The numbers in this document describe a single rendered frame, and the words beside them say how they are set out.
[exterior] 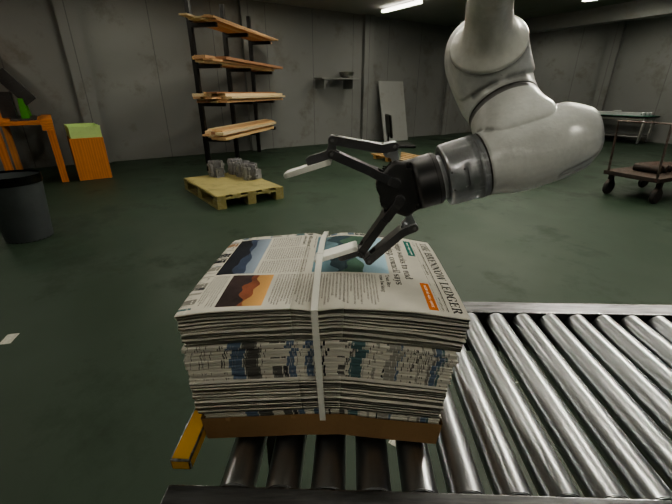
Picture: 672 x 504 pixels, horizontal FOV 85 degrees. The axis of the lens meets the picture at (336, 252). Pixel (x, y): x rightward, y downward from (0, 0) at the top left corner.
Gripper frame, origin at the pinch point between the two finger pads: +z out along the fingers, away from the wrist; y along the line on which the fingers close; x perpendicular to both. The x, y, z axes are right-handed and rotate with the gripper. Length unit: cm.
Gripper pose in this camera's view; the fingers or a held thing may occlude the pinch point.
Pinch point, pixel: (307, 215)
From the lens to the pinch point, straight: 56.5
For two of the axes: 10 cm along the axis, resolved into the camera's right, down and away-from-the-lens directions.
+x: 0.3, -3.9, 9.2
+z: -9.5, 2.6, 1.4
